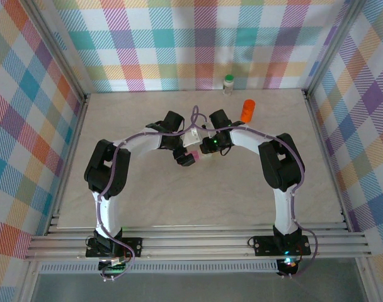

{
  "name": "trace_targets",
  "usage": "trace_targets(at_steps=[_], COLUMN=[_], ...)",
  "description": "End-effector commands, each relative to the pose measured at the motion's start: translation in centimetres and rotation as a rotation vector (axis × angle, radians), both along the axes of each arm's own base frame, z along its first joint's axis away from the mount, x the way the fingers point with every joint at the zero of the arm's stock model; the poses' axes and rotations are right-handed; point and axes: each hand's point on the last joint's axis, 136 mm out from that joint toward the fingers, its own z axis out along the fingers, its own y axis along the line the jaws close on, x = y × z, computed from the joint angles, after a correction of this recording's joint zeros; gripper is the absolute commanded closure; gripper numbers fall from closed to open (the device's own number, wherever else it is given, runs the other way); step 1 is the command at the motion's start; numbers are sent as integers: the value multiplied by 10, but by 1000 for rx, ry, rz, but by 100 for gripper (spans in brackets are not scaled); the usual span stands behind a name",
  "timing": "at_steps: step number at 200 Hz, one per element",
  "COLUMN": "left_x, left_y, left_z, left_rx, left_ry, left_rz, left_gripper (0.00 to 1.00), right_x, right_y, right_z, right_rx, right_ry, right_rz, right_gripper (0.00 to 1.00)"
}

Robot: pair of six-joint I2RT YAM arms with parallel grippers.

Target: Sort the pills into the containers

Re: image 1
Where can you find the clear pill box pink lid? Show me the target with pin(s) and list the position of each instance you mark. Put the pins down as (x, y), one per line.
(195, 155)

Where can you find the orange pill bottle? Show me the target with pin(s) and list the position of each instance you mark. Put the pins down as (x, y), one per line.
(248, 111)

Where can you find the white vitamin bottle green cap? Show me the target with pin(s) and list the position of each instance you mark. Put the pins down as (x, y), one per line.
(228, 86)

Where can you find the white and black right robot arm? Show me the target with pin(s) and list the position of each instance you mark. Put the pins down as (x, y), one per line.
(284, 214)

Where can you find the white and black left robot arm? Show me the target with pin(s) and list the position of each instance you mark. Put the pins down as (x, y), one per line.
(108, 217)

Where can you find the aluminium mounting rail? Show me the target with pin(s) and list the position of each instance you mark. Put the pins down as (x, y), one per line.
(194, 243)

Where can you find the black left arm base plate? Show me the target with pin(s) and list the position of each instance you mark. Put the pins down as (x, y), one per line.
(134, 247)

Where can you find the aluminium side rail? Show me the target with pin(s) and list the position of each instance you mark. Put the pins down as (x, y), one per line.
(70, 157)
(325, 157)

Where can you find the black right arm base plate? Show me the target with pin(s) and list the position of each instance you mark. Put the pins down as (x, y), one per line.
(260, 246)

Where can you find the aluminium corner post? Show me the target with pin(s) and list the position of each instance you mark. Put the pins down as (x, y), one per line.
(58, 47)
(334, 47)

